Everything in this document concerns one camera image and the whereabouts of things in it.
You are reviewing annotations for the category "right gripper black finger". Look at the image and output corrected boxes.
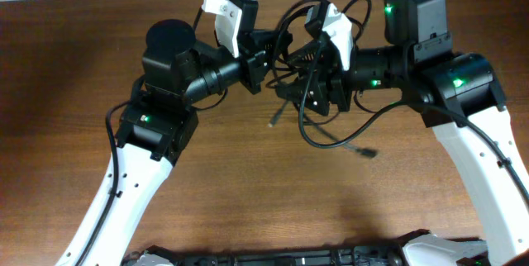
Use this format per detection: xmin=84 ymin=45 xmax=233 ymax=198
xmin=274 ymin=75 xmax=330 ymax=116
xmin=287 ymin=42 xmax=320 ymax=68

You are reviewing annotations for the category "black HDMI cable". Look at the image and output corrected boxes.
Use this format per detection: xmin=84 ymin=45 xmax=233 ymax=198
xmin=264 ymin=0 xmax=378 ymax=159

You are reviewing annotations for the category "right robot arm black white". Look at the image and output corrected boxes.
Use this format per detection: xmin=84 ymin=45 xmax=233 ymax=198
xmin=276 ymin=0 xmax=528 ymax=265

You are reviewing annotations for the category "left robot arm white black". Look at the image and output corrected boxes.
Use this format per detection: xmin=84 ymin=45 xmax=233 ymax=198
xmin=58 ymin=19 xmax=293 ymax=265

